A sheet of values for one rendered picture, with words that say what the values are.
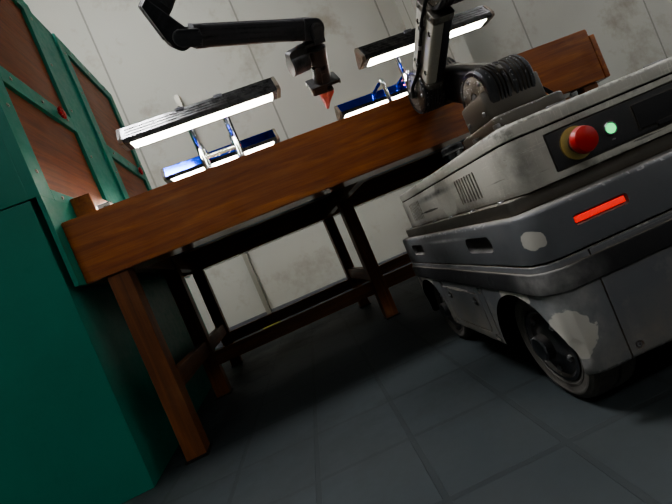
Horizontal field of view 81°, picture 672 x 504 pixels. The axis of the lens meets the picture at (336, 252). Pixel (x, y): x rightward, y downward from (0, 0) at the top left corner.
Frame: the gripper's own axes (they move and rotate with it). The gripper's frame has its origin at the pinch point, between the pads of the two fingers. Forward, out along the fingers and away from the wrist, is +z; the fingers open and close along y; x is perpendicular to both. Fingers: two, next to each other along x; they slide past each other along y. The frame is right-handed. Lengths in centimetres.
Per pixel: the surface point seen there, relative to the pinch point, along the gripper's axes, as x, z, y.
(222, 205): 24, 4, 45
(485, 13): -27, 2, -84
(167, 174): -63, 42, 70
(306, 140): 16.7, -1.5, 13.6
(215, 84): -232, 82, 26
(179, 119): -26, 0, 49
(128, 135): -27, -1, 67
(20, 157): 4, -19, 88
